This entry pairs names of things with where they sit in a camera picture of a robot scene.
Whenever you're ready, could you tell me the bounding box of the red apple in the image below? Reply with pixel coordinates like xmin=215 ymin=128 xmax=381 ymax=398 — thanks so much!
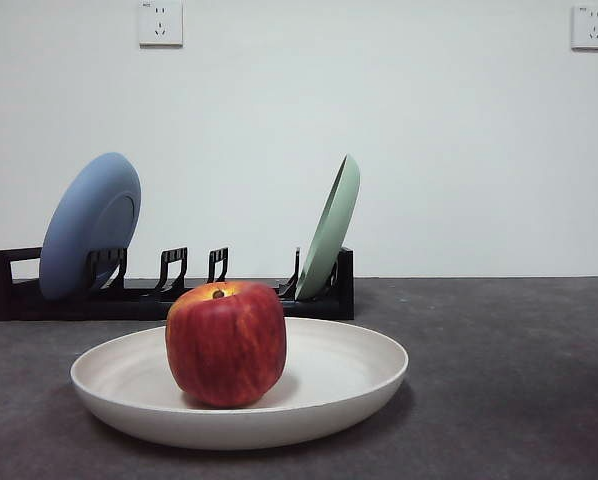
xmin=165 ymin=280 xmax=288 ymax=409

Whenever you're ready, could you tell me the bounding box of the pale yellow plate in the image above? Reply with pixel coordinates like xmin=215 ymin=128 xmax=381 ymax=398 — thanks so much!
xmin=69 ymin=317 xmax=410 ymax=450

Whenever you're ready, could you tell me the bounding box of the green plate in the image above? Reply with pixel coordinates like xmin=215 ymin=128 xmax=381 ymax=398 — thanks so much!
xmin=295 ymin=153 xmax=362 ymax=301

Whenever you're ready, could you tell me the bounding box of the blue plate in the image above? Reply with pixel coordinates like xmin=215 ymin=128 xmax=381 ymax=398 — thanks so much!
xmin=38 ymin=151 xmax=143 ymax=301

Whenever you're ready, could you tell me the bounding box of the black plate rack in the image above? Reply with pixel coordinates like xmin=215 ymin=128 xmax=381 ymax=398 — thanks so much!
xmin=0 ymin=246 xmax=355 ymax=322

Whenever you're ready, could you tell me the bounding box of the white wall socket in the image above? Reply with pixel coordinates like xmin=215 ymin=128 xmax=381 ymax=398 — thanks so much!
xmin=138 ymin=0 xmax=184 ymax=49
xmin=571 ymin=4 xmax=598 ymax=51

